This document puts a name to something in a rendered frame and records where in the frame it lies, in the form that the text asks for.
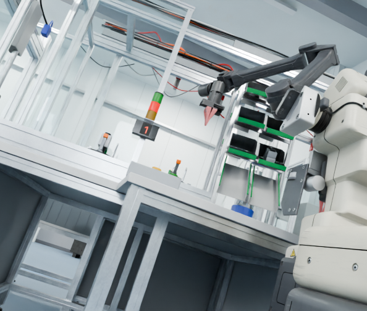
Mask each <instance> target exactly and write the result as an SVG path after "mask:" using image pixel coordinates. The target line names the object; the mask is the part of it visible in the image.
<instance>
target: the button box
mask: <svg viewBox="0 0 367 311"><path fill-rule="evenodd" d="M130 172H132V173H135V174H137V175H140V176H143V177H145V178H148V179H151V180H153V181H156V182H158V183H161V184H164V185H166V186H170V187H171V188H174V189H178V190H179V186H180V183H181V181H182V179H181V178H178V177H177V176H174V175H170V174H168V173H164V172H161V171H160V170H157V169H154V168H151V167H147V166H145V165H142V164H139V163H137V162H134V161H131V162H130V165H129V168H128V170H127V173H126V176H127V175H128V174H129V173H130Z"/></svg>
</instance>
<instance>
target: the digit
mask: <svg viewBox="0 0 367 311"><path fill-rule="evenodd" d="M151 128H152V125H150V124H148V123H145V122H143V125H142V126H141V130H140V133H141V134H143V135H147V136H149V134H150V131H151Z"/></svg>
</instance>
